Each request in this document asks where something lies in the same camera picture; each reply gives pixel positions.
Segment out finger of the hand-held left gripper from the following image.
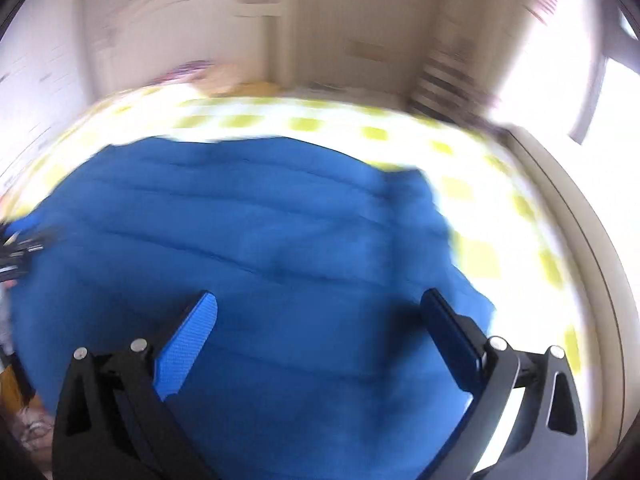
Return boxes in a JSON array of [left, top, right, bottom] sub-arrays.
[[0, 224, 60, 282]]

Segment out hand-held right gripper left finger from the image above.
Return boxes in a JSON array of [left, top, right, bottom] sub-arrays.
[[52, 291, 221, 480]]

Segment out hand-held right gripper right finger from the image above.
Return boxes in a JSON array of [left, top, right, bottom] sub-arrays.
[[420, 288, 589, 480]]

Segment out blue quilted jacket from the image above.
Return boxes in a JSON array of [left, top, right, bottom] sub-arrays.
[[10, 135, 496, 480]]

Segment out orange cloth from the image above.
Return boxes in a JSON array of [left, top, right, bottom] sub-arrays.
[[0, 360, 32, 413]]

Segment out yellow checkered blanket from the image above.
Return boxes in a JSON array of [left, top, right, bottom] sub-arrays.
[[0, 82, 587, 376]]

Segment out pink patterned cloth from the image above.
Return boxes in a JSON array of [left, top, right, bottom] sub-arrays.
[[9, 404, 57, 453]]

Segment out white wardrobe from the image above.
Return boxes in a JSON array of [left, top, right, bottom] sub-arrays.
[[0, 0, 97, 181]]

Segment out colourful patterned pillow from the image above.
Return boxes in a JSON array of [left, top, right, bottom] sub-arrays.
[[160, 60, 217, 82]]

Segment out tan pillow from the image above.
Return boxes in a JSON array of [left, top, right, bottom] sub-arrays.
[[200, 62, 282, 97]]

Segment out white bed headboard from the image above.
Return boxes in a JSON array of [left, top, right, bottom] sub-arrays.
[[95, 0, 292, 97]]

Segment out dark striped fixture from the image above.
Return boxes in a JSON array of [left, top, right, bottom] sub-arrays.
[[407, 0, 501, 113]]

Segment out bright window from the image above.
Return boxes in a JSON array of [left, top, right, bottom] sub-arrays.
[[490, 0, 640, 161]]

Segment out beige bed frame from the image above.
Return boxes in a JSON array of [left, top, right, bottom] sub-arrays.
[[505, 127, 632, 456]]

